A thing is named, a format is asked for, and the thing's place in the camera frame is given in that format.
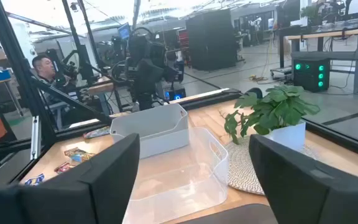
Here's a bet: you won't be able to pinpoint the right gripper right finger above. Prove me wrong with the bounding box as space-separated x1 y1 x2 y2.
249 134 358 224

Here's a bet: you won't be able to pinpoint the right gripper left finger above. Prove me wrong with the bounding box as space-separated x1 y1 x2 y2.
0 133 141 224

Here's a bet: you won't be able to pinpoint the red Chewy granola bar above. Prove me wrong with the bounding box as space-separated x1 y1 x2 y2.
53 161 76 174

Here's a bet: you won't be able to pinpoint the blue granola bar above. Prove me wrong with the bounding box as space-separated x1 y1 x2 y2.
70 152 96 164

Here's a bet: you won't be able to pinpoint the granola bar colourful wrapper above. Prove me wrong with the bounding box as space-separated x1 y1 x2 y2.
24 173 45 187

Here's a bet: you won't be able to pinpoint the purple green granola bar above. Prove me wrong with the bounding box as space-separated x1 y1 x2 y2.
83 126 111 139

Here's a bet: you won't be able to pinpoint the black computer blue lights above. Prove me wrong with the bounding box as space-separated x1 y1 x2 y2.
163 86 186 102

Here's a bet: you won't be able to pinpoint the blue lit monitor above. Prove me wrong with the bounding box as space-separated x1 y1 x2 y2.
117 22 132 40

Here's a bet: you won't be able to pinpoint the white plastic bin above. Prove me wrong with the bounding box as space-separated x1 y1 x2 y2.
109 103 190 159

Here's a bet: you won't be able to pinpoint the round woven mat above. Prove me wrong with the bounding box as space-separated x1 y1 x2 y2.
224 135 323 196

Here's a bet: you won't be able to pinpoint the black cabinet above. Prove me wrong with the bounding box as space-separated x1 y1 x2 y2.
185 8 238 72

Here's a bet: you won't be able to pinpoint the green plant in white pot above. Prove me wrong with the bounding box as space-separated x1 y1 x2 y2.
223 84 321 153

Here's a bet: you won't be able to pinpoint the person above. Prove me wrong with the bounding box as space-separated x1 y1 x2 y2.
31 54 82 105

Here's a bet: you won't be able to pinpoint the clear plastic bin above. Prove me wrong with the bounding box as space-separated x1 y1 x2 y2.
122 126 229 224

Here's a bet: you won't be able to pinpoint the black computer green lights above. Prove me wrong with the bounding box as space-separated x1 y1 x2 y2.
292 57 331 93

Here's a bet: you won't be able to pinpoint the wooden workbench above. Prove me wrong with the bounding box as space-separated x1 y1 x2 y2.
278 23 358 94

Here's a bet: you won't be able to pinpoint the yellow floor cable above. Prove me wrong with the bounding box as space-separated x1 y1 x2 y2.
249 34 275 85

